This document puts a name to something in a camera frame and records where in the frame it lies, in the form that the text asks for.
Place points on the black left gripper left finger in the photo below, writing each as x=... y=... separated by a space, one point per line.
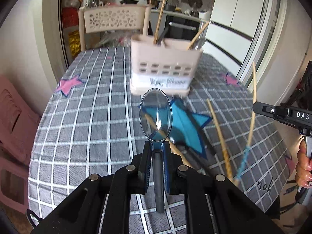
x=100 y=204

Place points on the beige plastic chair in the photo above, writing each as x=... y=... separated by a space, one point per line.
x=113 y=17

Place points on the dark utensil in caddy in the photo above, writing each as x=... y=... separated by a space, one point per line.
x=162 y=35

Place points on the grey checked tablecloth with stars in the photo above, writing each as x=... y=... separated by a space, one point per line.
x=96 y=129

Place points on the person's right hand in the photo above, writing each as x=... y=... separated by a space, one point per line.
x=303 y=175

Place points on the translucent blue plastic spoon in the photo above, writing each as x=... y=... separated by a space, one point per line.
x=156 y=104

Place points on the white refrigerator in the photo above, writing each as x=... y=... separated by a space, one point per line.
x=232 y=27

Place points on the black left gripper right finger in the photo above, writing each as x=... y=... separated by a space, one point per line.
x=213 y=204

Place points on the beige plastic utensil caddy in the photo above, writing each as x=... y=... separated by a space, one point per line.
x=170 y=66

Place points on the metal spoon in caddy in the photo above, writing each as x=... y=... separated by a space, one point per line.
x=201 y=40

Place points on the black oven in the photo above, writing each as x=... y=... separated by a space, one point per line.
x=181 y=28

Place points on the red and yellow containers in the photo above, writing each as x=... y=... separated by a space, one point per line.
x=70 y=24

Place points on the pink plastic stool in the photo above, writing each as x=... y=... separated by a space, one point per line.
x=18 y=129

